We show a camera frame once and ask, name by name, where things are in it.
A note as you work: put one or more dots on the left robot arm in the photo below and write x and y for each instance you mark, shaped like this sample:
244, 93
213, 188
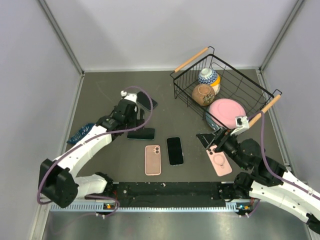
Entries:
58, 178

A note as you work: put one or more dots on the brown ceramic bowl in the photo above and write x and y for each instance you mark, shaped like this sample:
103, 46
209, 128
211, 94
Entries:
203, 94

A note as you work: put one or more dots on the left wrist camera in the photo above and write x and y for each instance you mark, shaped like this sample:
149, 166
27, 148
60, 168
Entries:
129, 96

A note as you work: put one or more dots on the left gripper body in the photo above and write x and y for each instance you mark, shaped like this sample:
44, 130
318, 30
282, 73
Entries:
131, 122

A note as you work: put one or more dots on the blue patterned bowl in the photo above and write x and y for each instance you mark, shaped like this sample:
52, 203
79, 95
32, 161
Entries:
207, 76

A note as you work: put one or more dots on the grey slotted cable duct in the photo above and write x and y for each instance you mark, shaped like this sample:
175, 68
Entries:
93, 206

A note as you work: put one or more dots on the dark patterned bowl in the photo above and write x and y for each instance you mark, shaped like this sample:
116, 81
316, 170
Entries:
212, 121

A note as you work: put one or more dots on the yellow white cup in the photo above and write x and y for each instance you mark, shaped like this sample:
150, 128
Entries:
216, 85

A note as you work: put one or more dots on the pink phone case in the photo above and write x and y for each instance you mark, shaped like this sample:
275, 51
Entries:
152, 163

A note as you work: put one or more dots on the clear phone case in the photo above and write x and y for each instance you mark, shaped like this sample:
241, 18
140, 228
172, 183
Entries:
175, 151

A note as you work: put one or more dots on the pink plate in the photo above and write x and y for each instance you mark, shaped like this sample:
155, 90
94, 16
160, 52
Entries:
226, 110

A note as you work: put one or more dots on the teal-edged black smartphone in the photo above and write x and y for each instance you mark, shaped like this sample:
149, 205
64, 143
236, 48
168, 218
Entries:
144, 101

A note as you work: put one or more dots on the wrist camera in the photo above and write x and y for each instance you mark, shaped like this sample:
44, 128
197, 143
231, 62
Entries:
129, 96
242, 125

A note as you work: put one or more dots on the pink case near right arm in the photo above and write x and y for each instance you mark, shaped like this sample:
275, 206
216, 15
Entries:
219, 162

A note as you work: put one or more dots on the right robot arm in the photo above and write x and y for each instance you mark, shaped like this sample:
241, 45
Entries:
264, 178

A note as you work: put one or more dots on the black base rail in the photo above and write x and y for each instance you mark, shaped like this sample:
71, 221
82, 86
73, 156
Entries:
214, 190

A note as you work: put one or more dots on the black wire basket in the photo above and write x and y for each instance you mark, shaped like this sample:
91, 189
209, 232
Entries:
234, 84

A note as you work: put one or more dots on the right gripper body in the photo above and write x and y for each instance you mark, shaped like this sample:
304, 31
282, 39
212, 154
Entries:
228, 145

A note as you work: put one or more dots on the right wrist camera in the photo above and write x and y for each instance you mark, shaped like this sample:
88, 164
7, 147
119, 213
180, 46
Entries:
242, 125

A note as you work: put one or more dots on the blue cloth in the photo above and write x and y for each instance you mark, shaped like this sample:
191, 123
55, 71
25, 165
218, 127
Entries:
80, 134

